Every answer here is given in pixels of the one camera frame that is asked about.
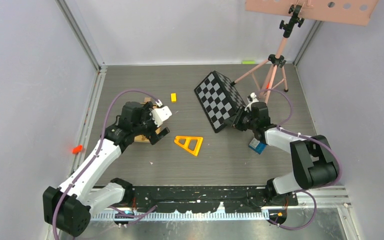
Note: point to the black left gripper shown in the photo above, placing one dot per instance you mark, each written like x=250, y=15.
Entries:
x=146, y=113

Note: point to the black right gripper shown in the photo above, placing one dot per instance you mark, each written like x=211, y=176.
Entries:
x=240, y=113

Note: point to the tin lid with bears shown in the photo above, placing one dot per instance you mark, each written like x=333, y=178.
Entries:
x=142, y=138

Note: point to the black white folding chessboard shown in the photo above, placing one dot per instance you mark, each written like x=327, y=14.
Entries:
x=218, y=98

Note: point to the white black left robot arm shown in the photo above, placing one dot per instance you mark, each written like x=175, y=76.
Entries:
x=71, y=205

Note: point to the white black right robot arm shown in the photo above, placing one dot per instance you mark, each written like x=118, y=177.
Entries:
x=313, y=163

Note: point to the blue white lego block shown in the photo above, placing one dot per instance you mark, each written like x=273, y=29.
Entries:
x=257, y=146

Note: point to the small yellow block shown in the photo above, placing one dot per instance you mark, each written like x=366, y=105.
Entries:
x=173, y=97

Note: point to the red orange block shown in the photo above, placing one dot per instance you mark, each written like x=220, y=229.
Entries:
x=78, y=149

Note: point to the pink tripod music stand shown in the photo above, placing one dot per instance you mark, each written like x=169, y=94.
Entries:
x=352, y=12

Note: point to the yellow triangular toy frame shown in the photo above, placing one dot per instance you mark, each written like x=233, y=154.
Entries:
x=191, y=144

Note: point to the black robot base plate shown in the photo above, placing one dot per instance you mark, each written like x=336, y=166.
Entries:
x=203, y=199

